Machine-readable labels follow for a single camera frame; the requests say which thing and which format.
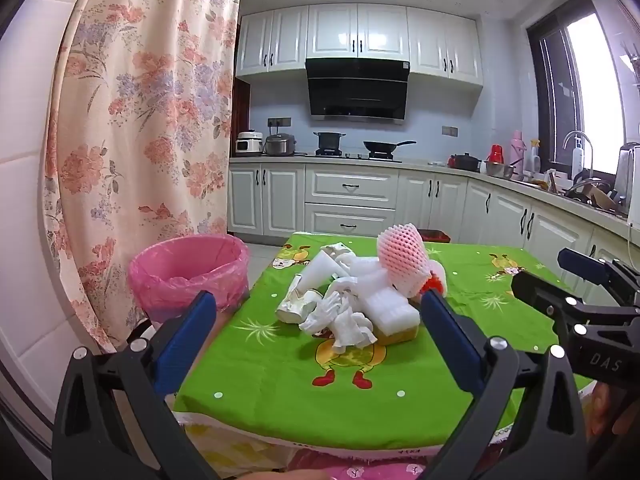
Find silver pressure cooker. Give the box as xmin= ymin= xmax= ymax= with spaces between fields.
xmin=264 ymin=133 xmax=297 ymax=157

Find white rice cooker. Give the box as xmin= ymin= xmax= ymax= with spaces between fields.
xmin=235 ymin=131 xmax=264 ymax=156

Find white lower kitchen cabinets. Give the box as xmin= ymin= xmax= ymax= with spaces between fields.
xmin=227 ymin=162 xmax=640 ymax=301

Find white yellow printed undercloth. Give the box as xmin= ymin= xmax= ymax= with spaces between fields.
xmin=172 ymin=400 xmax=311 ymax=463

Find pink thermos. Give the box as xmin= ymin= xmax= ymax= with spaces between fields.
xmin=510 ymin=130 xmax=526 ymax=173

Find chrome faucet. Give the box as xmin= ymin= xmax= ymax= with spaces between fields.
xmin=563 ymin=131 xmax=595 ymax=181

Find person's right hand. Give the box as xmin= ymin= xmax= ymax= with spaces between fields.
xmin=590 ymin=384 xmax=640 ymax=441

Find dark framed window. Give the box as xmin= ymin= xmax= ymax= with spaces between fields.
xmin=526 ymin=0 xmax=640 ymax=176

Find crumpled white tissue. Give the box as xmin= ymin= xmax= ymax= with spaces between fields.
xmin=330 ymin=310 xmax=378 ymax=351

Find yellow sponge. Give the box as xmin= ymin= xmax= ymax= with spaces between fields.
xmin=375 ymin=322 xmax=421 ymax=346

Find white kitchen cabinets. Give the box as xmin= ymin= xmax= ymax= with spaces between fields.
xmin=235 ymin=4 xmax=485 ymax=86
xmin=227 ymin=162 xmax=640 ymax=301

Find white foam block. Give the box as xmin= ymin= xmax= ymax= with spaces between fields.
xmin=357 ymin=285 xmax=421 ymax=333
xmin=340 ymin=255 xmax=396 ymax=291

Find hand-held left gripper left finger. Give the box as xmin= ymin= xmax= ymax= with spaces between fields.
xmin=51 ymin=290 xmax=221 ymax=480

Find silver electric kettle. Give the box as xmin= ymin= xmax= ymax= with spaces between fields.
xmin=614 ymin=142 xmax=640 ymax=206

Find floral curtain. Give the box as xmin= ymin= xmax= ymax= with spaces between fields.
xmin=42 ymin=0 xmax=246 ymax=356

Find black cooking pot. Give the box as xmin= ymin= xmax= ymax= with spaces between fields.
xmin=313 ymin=131 xmax=347 ymax=153

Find black gas stove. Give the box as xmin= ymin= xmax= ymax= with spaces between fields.
xmin=305 ymin=151 xmax=403 ymax=162

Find grey kitchen countertop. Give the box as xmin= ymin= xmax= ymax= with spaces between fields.
xmin=230 ymin=154 xmax=640 ymax=221

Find pink trash bin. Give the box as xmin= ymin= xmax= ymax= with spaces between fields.
xmin=127 ymin=232 xmax=251 ymax=323

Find green printed tablecloth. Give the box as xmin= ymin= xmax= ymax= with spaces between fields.
xmin=172 ymin=231 xmax=596 ymax=453

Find red pot with black lid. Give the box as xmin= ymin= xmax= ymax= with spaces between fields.
xmin=447 ymin=153 xmax=482 ymax=172

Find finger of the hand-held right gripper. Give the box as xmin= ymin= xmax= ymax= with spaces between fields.
xmin=557 ymin=248 xmax=640 ymax=306
xmin=511 ymin=270 xmax=640 ymax=333

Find white upper kitchen cabinets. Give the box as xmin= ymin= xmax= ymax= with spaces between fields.
xmin=235 ymin=4 xmax=485 ymax=86

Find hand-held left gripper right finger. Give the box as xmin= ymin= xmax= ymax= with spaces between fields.
xmin=419 ymin=291 xmax=591 ymax=480

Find black range hood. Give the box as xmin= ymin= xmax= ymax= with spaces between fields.
xmin=305 ymin=58 xmax=411 ymax=122

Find pink printed clothing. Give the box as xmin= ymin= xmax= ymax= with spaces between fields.
xmin=295 ymin=452 xmax=438 ymax=480

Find pink foam fruit net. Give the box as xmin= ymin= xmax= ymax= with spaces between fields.
xmin=376 ymin=224 xmax=436 ymax=297

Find black frying pan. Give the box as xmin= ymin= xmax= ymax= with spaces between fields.
xmin=363 ymin=140 xmax=417 ymax=157

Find white foam net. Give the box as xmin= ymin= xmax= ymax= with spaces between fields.
xmin=299 ymin=292 xmax=346 ymax=335

